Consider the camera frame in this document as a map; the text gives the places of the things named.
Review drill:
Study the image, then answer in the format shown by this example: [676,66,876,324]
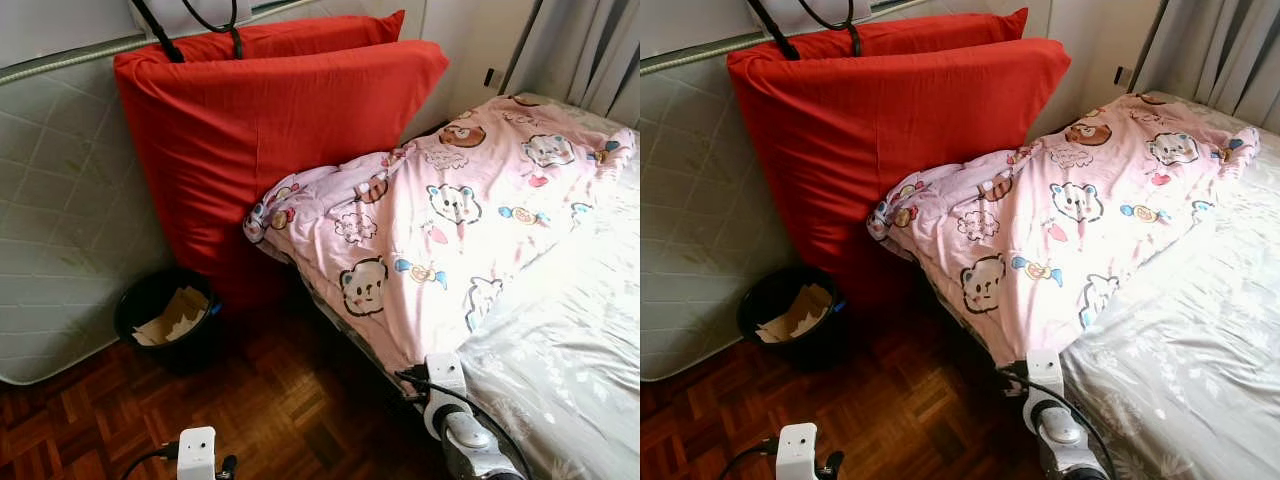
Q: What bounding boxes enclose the white quilted mattress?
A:
[0,0,251,387]
[640,0,901,383]

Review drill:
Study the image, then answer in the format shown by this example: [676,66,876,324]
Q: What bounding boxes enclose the grey curtain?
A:
[1135,0,1280,131]
[505,0,641,129]

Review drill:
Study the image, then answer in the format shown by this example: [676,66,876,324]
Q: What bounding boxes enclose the pink cartoon bear duvet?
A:
[243,93,639,376]
[866,92,1261,369]

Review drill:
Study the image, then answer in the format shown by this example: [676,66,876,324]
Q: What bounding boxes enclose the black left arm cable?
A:
[120,445,181,480]
[720,442,781,480]

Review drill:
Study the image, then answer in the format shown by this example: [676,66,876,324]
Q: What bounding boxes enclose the straight black strap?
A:
[130,0,186,63]
[745,0,803,61]

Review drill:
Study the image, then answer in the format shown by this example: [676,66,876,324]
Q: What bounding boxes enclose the bed with white sheet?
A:
[300,93,641,480]
[920,92,1280,480]

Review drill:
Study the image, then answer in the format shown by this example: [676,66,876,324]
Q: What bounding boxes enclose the black waste bin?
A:
[113,266,223,373]
[737,264,846,366]

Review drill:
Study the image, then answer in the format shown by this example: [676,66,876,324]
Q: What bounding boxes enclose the looped black cable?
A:
[180,0,246,59]
[797,0,863,57]

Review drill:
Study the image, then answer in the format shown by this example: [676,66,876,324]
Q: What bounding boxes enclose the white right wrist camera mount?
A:
[424,352,469,441]
[1022,349,1066,436]

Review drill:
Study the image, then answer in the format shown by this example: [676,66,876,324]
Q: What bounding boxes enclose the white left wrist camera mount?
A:
[176,427,218,480]
[777,423,821,480]

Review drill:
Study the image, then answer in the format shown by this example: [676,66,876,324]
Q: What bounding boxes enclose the brown cardboard scraps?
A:
[132,286,211,348]
[755,283,833,344]

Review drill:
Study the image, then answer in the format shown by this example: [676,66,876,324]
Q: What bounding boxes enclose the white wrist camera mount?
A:
[777,423,821,480]
[424,352,469,441]
[176,427,218,480]
[1022,349,1066,436]

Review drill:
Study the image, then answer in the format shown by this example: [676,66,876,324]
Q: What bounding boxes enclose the large red pillow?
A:
[112,40,451,311]
[770,8,1029,59]
[726,38,1072,306]
[150,10,407,63]

